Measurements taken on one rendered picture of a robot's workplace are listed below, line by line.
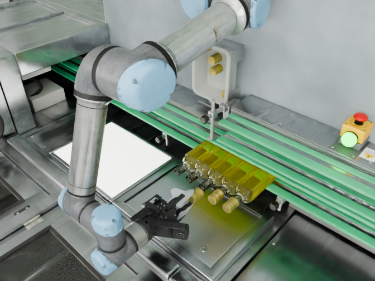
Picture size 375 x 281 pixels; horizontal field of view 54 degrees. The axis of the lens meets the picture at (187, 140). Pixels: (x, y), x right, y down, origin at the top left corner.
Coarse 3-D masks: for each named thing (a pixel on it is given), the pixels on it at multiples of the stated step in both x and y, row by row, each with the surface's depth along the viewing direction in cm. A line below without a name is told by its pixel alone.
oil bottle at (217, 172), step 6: (228, 156) 130; (234, 156) 130; (222, 162) 128; (228, 162) 128; (234, 162) 128; (240, 162) 129; (210, 168) 125; (216, 168) 125; (222, 168) 125; (228, 168) 125; (210, 174) 124; (216, 174) 123; (222, 174) 123; (216, 180) 123
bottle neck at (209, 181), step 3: (210, 177) 124; (204, 180) 123; (207, 180) 122; (210, 180) 123; (213, 180) 123; (201, 183) 121; (204, 183) 121; (207, 183) 122; (210, 183) 122; (213, 183) 123; (201, 186) 123; (204, 186) 121; (207, 186) 121; (210, 186) 123; (201, 189) 123; (204, 189) 121; (207, 189) 122
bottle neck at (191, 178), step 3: (195, 171) 126; (198, 171) 126; (189, 174) 125; (192, 174) 125; (195, 174) 125; (198, 174) 126; (186, 177) 125; (189, 177) 124; (192, 177) 124; (195, 177) 125; (198, 177) 126; (186, 180) 126; (189, 180) 126; (192, 180) 124
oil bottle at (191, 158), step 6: (204, 144) 136; (210, 144) 136; (192, 150) 134; (198, 150) 134; (204, 150) 134; (210, 150) 134; (186, 156) 131; (192, 156) 131; (198, 156) 131; (186, 162) 130; (192, 162) 129; (192, 168) 130
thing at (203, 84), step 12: (216, 48) 130; (204, 60) 145; (228, 60) 129; (192, 72) 145; (204, 72) 148; (228, 72) 132; (192, 84) 148; (204, 84) 151; (216, 84) 148; (228, 84) 135; (204, 96) 146; (216, 96) 144
